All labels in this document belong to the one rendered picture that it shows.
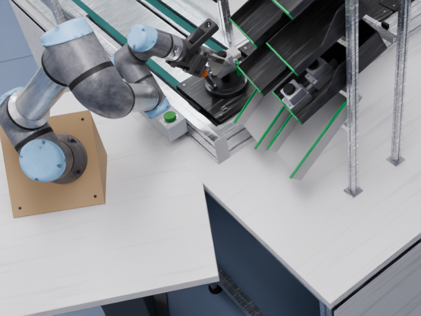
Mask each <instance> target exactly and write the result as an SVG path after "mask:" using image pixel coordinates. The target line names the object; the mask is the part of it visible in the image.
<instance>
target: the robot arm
mask: <svg viewBox="0 0 421 316"><path fill-rule="evenodd" d="M218 30H219V27H218V25H217V24H216V23H215V22H213V20H211V19H209V18H207V19H206V20H205V21H204V22H203V23H202V24H201V25H200V26H199V27H198V28H197V29H195V30H194V31H193V32H192V33H191V34H190V35H189V36H188V37H186V39H183V38H180V37H179V36H177V35H174V34H171V33H168V32H165V31H162V30H160V29H157V28H154V27H153V26H150V25H145V24H136V25H134V26H133V27H132V28H131V31H130V32H129V33H128V38H127V41H128V43H126V44H125V45H124V46H122V47H121V48H120V49H118V50H116V52H115V53H114V54H113V55H112V56H111V57H110V58H109V56H108V55H107V53H106V51H105V50H104V48H103V47H102V45H101V43H100V41H99V40H98V38H97V37H96V35H95V33H94V30H93V28H91V27H90V25H89V24H88V22H87V21H86V20H85V19H83V18H75V19H71V20H69V21H66V22H64V23H61V24H59V25H57V26H55V27H54V28H52V29H50V30H49V31H47V32H45V34H43V35H42V36H41V38H40V40H41V42H42V46H44V48H45V50H44V51H43V54H42V56H41V66H40V68H39V69H38V71H37V72H36V73H35V74H34V76H33V77H32V79H31V80H30V81H29V83H28V84H27V85H26V86H25V88H24V87H17V88H14V89H12V90H10V91H8V92H6V93H5V94H4V95H2V97H1V98H0V125H1V127H2V128H3V130H4V132H5V133H6V135H7V137H8V139H9V140H10V142H11V143H12V145H13V147H14V148H15V149H16V152H17V153H18V155H19V163H20V166H21V169H22V171H23V172H24V173H25V174H26V175H27V176H28V177H29V178H30V179H32V180H34V181H39V182H53V183H56V184H67V183H70V182H73V181H75V180H77V179H78V178H79V177H80V176H81V175H82V174H83V173H84V171H85V169H86V165H87V160H88V158H87V153H86V149H85V147H84V145H83V144H82V143H81V142H80V141H79V140H78V139H77V138H76V137H74V136H72V135H68V134H55V133H54V131H53V129H52V128H51V126H50V124H49V123H48V119H49V116H50V109H51V108H52V106H53V105H54V104H55V103H56V102H57V101H58V100H59V99H60V98H61V96H62V95H63V94H64V93H65V92H66V91H67V89H70V90H71V92H72V94H73V95H74V97H75V98H76V99H77V100H78V101H79V102H80V103H81V104H82V106H84V107H85V108H87V109H88V110H89V111H91V112H93V113H95V114H97V115H99V116H101V117H105V118H107V119H120V118H123V117H126V116H127V115H128V114H129V113H132V112H141V111H144V113H146V115H147V117H148V118H150V119H154V118H155V117H158V116H159V115H161V114H163V113H164V112H166V111H167V110H168V109H169V108H170V103H169V101H168V100H167V96H166V95H165V94H164V93H163V91H162V89H161V88H160V86H159V85H158V83H157V81H156V79H155V78H154V76H153V75H152V73H151V71H150V70H149V68H148V66H147V65H146V63H145V62H147V61H148V60H149V59H150V58H151V57H153V56H156V57H158V58H162V59H165V60H166V61H165V62H166V63H167V64H169V65H170V66H171V67H172V68H175V67H177V68H181V70H182V71H184V72H185V73H188V74H190V75H194V76H197V77H201V76H202V74H203V72H205V69H206V68H207V66H206V64H208V65H209V66H210V67H212V74H213V75H214V76H216V75H218V74H219V73H220V71H221V70H222V69H223V68H224V67H225V66H226V65H227V66H231V62H230V61H229V60H228V59H225V58H223V57H220V56H217V55H216V54H217V53H218V52H217V51H214V50H212V49H210V48H208V47H206V46H203V44H204V43H205V42H206V41H207V40H208V39H209V38H210V37H211V36H212V35H214V34H215V33H216V32H217V31H218ZM123 79H125V81H126V82H125V81H123Z"/></svg>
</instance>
